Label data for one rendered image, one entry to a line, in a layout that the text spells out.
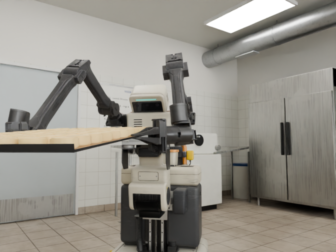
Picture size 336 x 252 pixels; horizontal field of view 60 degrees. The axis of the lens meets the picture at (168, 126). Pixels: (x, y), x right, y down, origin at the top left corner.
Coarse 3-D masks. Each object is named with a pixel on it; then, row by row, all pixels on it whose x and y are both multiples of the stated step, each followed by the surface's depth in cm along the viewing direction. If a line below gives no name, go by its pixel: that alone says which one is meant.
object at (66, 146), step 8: (136, 136) 83; (0, 144) 51; (8, 144) 51; (16, 144) 51; (24, 144) 50; (32, 144) 50; (40, 144) 50; (48, 144) 49; (56, 144) 49; (64, 144) 49; (72, 144) 49; (96, 144) 57; (104, 144) 61
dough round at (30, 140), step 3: (21, 138) 53; (24, 138) 53; (27, 138) 53; (30, 138) 53; (33, 138) 53; (36, 138) 53; (39, 138) 54; (42, 138) 54; (45, 138) 55; (18, 141) 53; (21, 141) 53; (24, 141) 52; (27, 141) 52; (30, 141) 52; (33, 141) 53; (36, 141) 53; (39, 141) 53; (42, 141) 54; (45, 141) 55
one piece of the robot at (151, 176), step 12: (132, 120) 173; (144, 120) 172; (168, 120) 169; (132, 168) 172; (144, 168) 171; (156, 168) 170; (132, 180) 172; (144, 180) 171; (156, 180) 170; (168, 180) 174; (132, 192) 168; (144, 192) 166; (156, 192) 165; (168, 192) 171; (132, 204) 168; (168, 204) 172
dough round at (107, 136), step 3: (93, 132) 69; (96, 132) 68; (99, 132) 68; (102, 132) 68; (105, 132) 69; (108, 132) 69; (111, 132) 71; (102, 135) 68; (105, 135) 68; (108, 135) 69; (111, 135) 70; (102, 138) 68; (105, 138) 68; (108, 138) 69; (111, 138) 70
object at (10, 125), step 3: (6, 123) 97; (9, 123) 97; (12, 123) 98; (15, 123) 99; (18, 123) 99; (6, 126) 97; (9, 126) 97; (12, 126) 98; (15, 126) 99; (18, 126) 99
